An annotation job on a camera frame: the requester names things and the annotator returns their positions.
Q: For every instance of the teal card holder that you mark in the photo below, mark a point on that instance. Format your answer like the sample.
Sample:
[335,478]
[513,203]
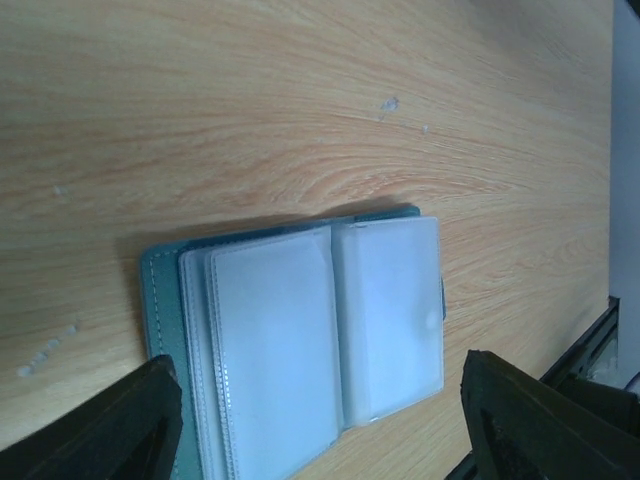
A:
[284,338]

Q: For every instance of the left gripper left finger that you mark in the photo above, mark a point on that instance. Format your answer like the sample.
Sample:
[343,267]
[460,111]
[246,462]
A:
[130,430]

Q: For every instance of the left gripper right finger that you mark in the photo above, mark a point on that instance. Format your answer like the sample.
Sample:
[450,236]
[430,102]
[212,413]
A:
[540,425]

